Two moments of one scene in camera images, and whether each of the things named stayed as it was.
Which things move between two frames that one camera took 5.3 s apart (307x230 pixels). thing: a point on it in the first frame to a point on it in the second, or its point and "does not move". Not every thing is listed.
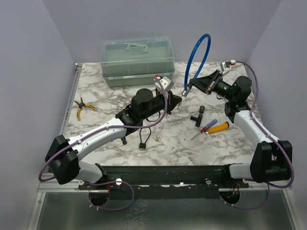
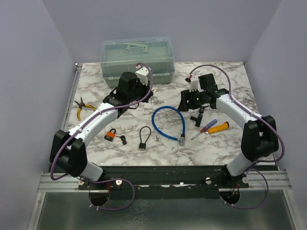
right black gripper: [208, 83] to [186, 95]
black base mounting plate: [166, 182] does not move
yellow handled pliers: [82, 104] does not move
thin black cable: [142, 145] does not move
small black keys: [124, 142] does not move
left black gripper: [172, 101] to [146, 88]
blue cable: [187, 66] to [182, 139]
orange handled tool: [224, 125] does not move
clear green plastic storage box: [134, 62] does not move
